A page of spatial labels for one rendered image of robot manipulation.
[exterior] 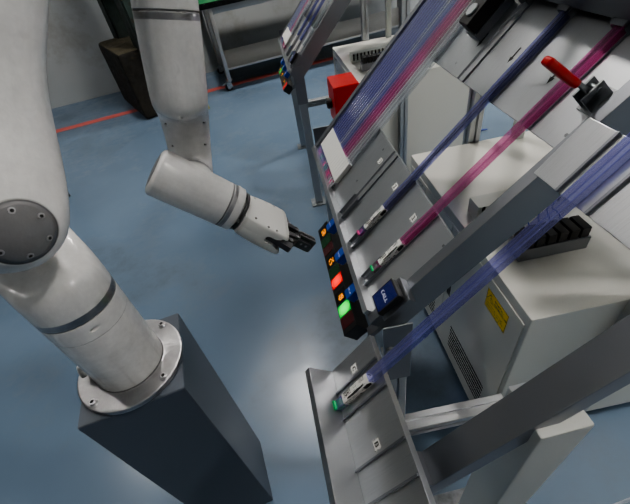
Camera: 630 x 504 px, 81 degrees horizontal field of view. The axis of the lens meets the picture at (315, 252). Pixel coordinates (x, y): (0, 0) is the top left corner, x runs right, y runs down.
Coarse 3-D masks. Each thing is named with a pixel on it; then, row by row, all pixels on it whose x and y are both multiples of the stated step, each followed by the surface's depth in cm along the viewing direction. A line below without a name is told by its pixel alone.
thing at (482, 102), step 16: (560, 16) 56; (544, 32) 58; (528, 48) 59; (512, 64) 61; (464, 128) 66; (448, 144) 67; (432, 160) 69; (416, 176) 71; (400, 192) 73; (384, 208) 75
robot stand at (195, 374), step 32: (192, 352) 77; (192, 384) 69; (96, 416) 62; (128, 416) 64; (160, 416) 67; (192, 416) 70; (224, 416) 86; (128, 448) 70; (160, 448) 73; (192, 448) 77; (224, 448) 82; (256, 448) 113; (160, 480) 81; (192, 480) 86; (224, 480) 92; (256, 480) 98
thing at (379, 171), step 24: (384, 144) 86; (360, 168) 91; (384, 168) 82; (336, 192) 96; (360, 192) 86; (384, 192) 79; (408, 192) 72; (360, 216) 83; (384, 216) 76; (408, 216) 70; (360, 240) 79; (384, 240) 73; (432, 240) 62; (360, 264) 76; (384, 264) 69; (408, 264) 65
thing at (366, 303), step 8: (320, 160) 108; (320, 168) 104; (320, 176) 102; (328, 184) 99; (328, 192) 95; (328, 200) 93; (336, 200) 94; (336, 208) 90; (336, 216) 87; (336, 224) 86; (344, 224) 86; (344, 232) 83; (344, 240) 80; (344, 248) 79; (352, 256) 77; (352, 264) 75; (352, 272) 74; (360, 272) 74; (360, 280) 72; (360, 288) 70; (360, 296) 69; (368, 296) 70; (360, 304) 68; (368, 304) 68; (368, 312) 67
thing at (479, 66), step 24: (504, 24) 67; (528, 24) 62; (576, 24) 55; (600, 24) 51; (456, 48) 76; (480, 48) 70; (504, 48) 65; (552, 48) 57; (576, 48) 53; (624, 48) 47; (456, 72) 74; (480, 72) 68; (528, 72) 59; (600, 72) 49; (624, 72) 46; (504, 96) 61; (528, 96) 57; (552, 120) 52; (576, 120) 49; (552, 144) 51
